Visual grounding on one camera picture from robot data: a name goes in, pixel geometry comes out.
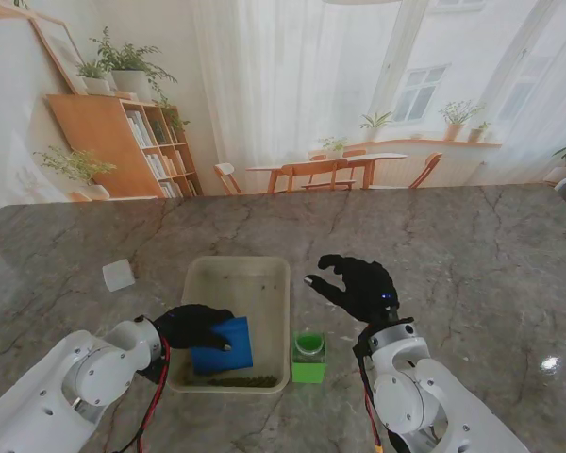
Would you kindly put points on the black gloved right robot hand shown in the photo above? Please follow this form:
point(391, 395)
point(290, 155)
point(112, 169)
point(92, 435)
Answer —
point(368, 288)

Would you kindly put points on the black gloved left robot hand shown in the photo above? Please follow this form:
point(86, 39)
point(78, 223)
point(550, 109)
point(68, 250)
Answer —
point(188, 328)

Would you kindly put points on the blue plastic scraper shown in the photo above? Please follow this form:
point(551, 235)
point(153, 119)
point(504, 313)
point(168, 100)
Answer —
point(238, 358)

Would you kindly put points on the cream baking tray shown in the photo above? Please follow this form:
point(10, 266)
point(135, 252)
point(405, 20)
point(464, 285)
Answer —
point(269, 330)

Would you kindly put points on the white square jar lid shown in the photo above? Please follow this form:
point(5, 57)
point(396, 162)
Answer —
point(119, 276)

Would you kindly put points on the green square jar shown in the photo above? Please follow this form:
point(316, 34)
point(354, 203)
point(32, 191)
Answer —
point(309, 370)

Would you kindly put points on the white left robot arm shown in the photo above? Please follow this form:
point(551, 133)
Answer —
point(75, 382)

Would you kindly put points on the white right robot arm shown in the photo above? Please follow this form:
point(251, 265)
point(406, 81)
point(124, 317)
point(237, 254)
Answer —
point(420, 396)

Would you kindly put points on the scattered green beans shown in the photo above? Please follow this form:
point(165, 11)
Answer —
point(245, 380)

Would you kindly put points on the printed room backdrop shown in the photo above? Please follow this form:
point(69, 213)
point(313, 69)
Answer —
point(283, 94)

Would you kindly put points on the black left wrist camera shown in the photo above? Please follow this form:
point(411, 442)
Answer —
point(155, 370)

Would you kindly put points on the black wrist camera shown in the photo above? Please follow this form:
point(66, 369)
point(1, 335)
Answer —
point(155, 370)
point(361, 347)

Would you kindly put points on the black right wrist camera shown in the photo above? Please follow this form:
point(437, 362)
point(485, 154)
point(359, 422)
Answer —
point(361, 347)

